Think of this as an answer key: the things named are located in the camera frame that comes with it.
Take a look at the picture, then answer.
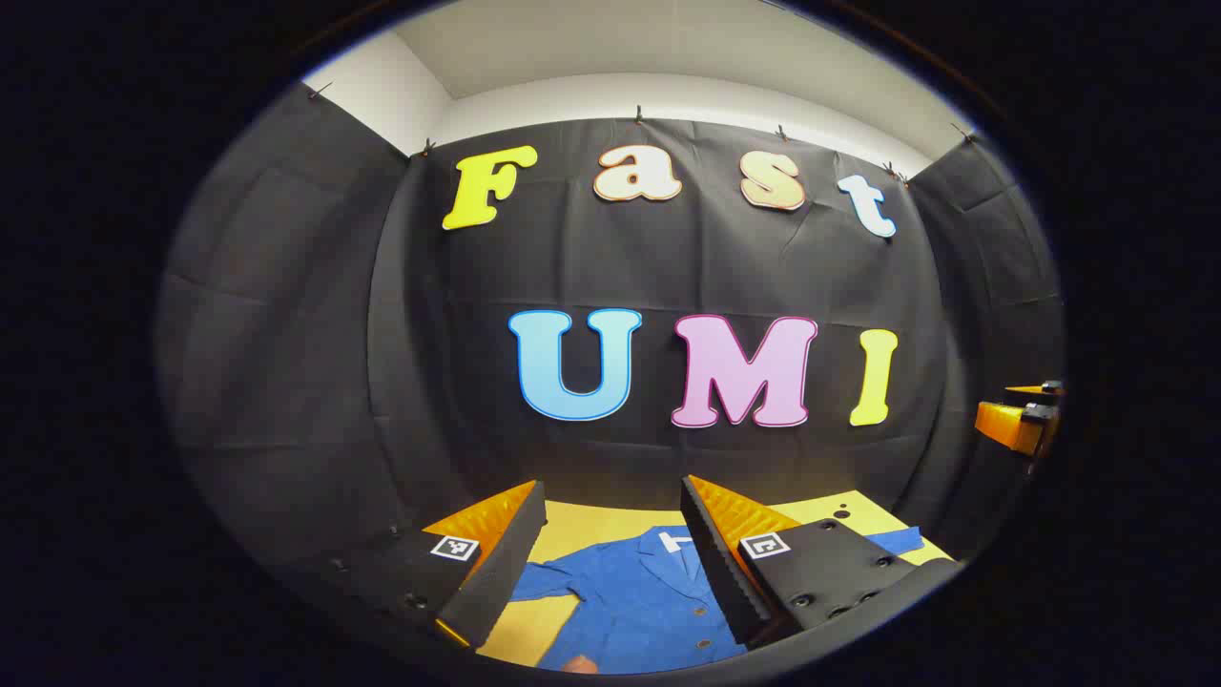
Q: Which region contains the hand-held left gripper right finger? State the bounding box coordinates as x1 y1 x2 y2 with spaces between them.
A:
679 474 962 650

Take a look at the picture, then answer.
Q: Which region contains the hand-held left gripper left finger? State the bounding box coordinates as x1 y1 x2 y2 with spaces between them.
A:
320 480 548 652

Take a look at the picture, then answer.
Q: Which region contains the blue button shirt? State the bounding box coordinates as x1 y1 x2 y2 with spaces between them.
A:
510 523 926 674

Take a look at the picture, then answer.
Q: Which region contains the black backdrop cloth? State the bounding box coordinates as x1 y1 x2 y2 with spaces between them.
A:
157 81 1066 593

